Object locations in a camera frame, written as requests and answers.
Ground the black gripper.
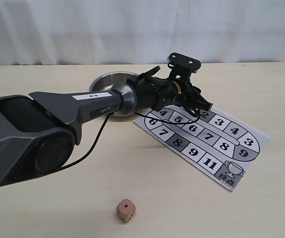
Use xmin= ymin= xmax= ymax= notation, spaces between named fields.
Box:
xmin=132 ymin=66 xmax=213 ymax=112

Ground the wooden die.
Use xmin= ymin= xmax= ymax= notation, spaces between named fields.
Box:
xmin=116 ymin=199 xmax=136 ymax=223

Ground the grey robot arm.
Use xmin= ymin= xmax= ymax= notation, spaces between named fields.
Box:
xmin=0 ymin=66 xmax=212 ymax=186

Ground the printed number game board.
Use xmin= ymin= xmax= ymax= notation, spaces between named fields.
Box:
xmin=134 ymin=106 xmax=270 ymax=191

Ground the stainless steel round bowl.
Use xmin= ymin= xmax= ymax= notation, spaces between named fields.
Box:
xmin=89 ymin=71 xmax=143 ymax=118

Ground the white curtain backdrop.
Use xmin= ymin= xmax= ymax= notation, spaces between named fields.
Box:
xmin=0 ymin=0 xmax=285 ymax=65

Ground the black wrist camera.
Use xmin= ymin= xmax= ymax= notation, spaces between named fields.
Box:
xmin=167 ymin=52 xmax=202 ymax=82

